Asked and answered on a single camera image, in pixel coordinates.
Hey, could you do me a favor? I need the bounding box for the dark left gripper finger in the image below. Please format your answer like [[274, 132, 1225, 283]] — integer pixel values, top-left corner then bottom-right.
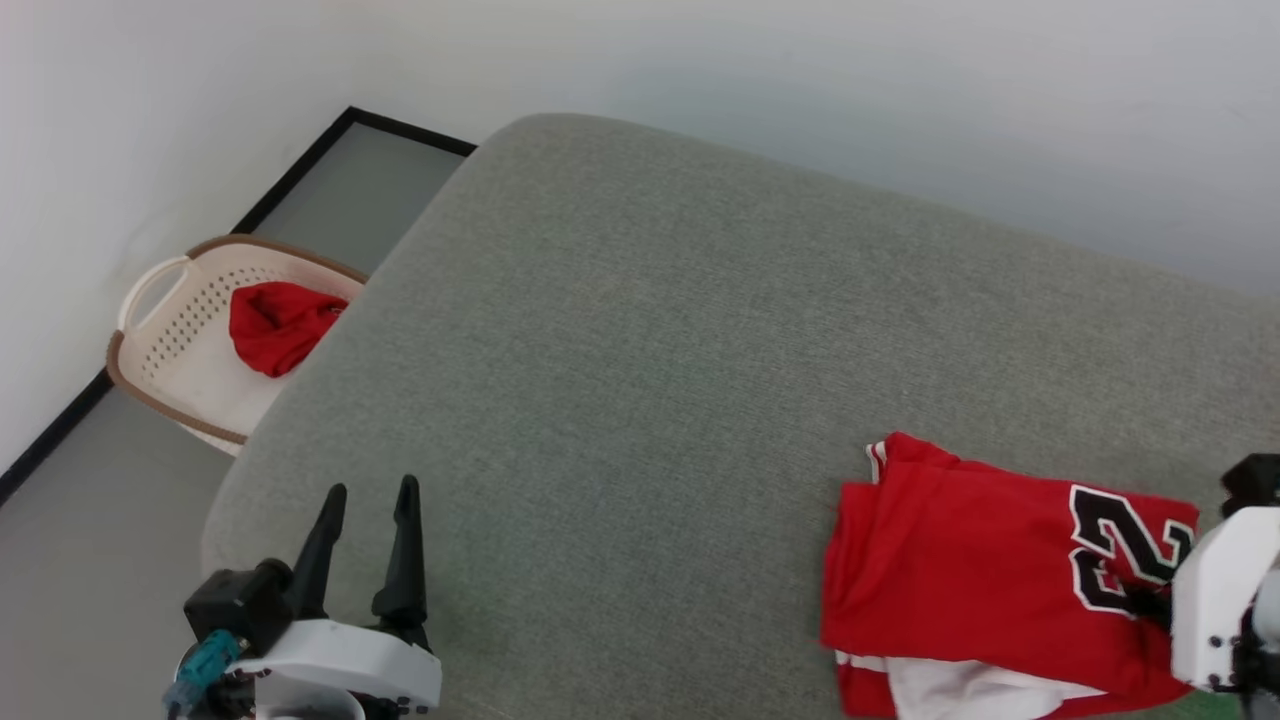
[[290, 484, 348, 621], [372, 475, 429, 636]]

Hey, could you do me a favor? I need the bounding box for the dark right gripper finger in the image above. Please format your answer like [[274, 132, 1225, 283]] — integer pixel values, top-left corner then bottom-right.
[[1120, 585, 1176, 631]]

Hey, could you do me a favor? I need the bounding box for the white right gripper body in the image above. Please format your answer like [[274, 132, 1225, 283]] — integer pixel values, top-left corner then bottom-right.
[[1170, 505, 1280, 696]]

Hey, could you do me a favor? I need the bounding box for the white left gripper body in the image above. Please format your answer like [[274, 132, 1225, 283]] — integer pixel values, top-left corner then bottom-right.
[[225, 618, 443, 720]]

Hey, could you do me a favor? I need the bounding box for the red and white jersey shirt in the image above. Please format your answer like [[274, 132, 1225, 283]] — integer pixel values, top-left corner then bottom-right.
[[820, 431, 1201, 720]]

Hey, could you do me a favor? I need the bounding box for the red garment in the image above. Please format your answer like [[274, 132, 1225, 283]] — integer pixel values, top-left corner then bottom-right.
[[228, 281, 350, 379]]

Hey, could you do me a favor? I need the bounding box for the cream plastic laundry basket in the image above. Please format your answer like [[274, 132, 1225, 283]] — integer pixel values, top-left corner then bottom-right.
[[106, 233, 369, 458]]

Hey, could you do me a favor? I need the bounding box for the teal left camera connector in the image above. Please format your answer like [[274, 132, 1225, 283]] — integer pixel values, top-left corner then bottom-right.
[[163, 628, 244, 716]]

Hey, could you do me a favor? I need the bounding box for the black wall skirting strip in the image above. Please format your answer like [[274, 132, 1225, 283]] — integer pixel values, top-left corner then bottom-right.
[[0, 105, 478, 506]]

